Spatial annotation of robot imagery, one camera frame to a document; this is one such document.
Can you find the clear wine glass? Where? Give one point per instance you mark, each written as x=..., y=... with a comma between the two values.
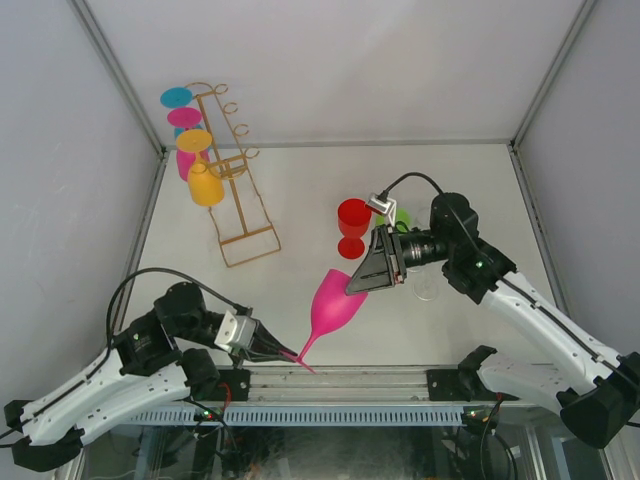
x=424, y=285
x=421, y=222

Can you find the gold wire glass rack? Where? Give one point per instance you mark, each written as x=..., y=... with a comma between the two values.
x=243, y=227

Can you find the green plastic wine glass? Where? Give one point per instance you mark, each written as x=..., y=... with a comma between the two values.
x=401, y=216

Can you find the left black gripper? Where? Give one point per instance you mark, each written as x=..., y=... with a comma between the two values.
x=263, y=339

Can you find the black base bracket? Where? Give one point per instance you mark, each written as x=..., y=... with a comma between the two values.
x=230, y=385
x=445, y=385

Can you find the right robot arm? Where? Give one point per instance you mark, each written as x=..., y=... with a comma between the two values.
x=590, y=386

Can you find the aluminium mounting rail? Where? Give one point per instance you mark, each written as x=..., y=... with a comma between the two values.
x=398, y=385

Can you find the cyan plastic wine glass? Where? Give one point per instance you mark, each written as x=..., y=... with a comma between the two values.
x=176, y=105

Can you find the right black base bracket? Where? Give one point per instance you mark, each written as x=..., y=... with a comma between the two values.
x=445, y=385

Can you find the orange plastic wine glass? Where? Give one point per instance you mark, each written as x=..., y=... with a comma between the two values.
x=206, y=189

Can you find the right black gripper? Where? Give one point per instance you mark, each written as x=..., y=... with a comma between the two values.
x=378, y=271

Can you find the left black base bracket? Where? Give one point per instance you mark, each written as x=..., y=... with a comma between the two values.
x=230, y=385

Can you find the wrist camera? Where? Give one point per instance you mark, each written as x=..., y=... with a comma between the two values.
x=235, y=332
x=384, y=207

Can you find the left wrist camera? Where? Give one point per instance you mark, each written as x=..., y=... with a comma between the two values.
x=235, y=332

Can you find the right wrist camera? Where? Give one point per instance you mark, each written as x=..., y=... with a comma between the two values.
x=384, y=207

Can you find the magenta wine glass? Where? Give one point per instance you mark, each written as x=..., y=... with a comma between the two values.
x=331, y=309
x=191, y=139

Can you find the red plastic wine glass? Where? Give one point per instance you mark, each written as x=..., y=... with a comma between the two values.
x=354, y=218

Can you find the blue slotted cable duct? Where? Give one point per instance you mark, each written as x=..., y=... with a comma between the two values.
x=304, y=416

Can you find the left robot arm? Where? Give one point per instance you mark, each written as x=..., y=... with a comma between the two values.
x=178, y=350

